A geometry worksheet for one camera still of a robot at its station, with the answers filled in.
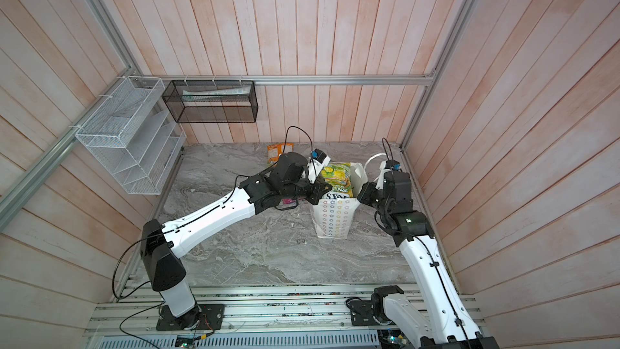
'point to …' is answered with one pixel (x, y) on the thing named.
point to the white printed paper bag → (335, 214)
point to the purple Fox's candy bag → (289, 201)
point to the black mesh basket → (211, 101)
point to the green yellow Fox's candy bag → (338, 176)
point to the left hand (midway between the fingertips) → (329, 191)
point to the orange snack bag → (274, 151)
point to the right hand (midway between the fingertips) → (362, 183)
